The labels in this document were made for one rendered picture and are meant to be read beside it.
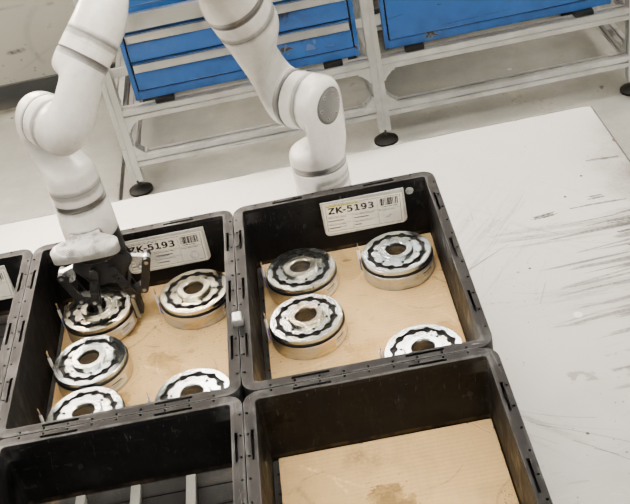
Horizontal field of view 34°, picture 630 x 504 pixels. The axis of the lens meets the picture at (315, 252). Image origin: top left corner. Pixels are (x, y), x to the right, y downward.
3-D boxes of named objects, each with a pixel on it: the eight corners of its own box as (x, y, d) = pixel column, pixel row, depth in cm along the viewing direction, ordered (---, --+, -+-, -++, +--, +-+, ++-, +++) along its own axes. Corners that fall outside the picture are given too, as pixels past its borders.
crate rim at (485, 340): (235, 221, 155) (232, 207, 154) (433, 182, 155) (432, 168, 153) (246, 407, 123) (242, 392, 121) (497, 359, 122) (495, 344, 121)
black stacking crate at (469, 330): (250, 272, 161) (234, 211, 154) (439, 235, 160) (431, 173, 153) (263, 461, 128) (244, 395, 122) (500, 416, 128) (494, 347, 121)
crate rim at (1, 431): (39, 259, 156) (34, 246, 155) (235, 221, 155) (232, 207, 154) (-2, 454, 123) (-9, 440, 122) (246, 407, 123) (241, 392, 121)
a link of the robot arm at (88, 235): (52, 268, 137) (37, 231, 134) (62, 221, 146) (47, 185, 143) (120, 255, 137) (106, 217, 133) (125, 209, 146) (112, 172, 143)
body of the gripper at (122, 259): (121, 205, 146) (139, 258, 151) (62, 217, 146) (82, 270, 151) (118, 236, 140) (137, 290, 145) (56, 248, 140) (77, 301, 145)
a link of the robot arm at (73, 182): (38, 200, 142) (72, 220, 136) (-2, 101, 133) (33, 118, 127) (80, 175, 145) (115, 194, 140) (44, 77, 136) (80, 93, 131)
